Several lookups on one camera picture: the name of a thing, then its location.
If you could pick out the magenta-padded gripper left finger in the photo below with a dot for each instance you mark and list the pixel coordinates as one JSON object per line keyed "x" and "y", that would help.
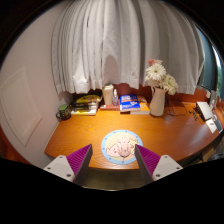
{"x": 68, "y": 168}

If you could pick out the dark red book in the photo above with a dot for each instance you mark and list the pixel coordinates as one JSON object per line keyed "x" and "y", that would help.
{"x": 106, "y": 107}

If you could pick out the cream lidded tumbler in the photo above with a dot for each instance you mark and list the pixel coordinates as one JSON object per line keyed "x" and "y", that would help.
{"x": 108, "y": 95}

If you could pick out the white notepad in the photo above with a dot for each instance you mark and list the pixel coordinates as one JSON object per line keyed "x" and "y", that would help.
{"x": 211, "y": 125}

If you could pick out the white pleated curtain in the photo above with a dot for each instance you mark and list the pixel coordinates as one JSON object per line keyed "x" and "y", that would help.
{"x": 116, "y": 40}

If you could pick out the blue cover book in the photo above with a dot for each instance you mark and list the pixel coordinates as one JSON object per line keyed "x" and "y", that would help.
{"x": 129, "y": 102}

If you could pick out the round cartoon mouse pad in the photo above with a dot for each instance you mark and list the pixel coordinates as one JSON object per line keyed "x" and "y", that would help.
{"x": 108, "y": 150}

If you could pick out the white and yellow book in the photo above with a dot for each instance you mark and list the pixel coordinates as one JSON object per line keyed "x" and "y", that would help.
{"x": 83, "y": 112}

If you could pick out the white open laptop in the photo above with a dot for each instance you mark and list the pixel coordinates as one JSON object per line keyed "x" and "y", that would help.
{"x": 204, "y": 110}

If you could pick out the pink computer mouse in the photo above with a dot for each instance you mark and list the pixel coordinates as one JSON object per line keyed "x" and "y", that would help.
{"x": 124, "y": 146}

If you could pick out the black pen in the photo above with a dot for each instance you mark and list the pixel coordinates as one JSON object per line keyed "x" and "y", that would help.
{"x": 193, "y": 115}

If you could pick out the dark green mug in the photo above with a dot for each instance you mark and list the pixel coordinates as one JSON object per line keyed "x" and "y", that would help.
{"x": 64, "y": 111}

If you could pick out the dark teal curtain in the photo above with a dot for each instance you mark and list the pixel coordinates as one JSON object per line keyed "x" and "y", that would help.
{"x": 210, "y": 66}

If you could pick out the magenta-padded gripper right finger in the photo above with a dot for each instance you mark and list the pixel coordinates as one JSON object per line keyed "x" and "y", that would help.
{"x": 160, "y": 168}

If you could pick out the clear spray bottle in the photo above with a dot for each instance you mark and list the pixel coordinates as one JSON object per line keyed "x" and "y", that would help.
{"x": 115, "y": 99}

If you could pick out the white ceramic jug vase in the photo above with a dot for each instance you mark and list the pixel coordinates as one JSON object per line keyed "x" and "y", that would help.
{"x": 157, "y": 103}

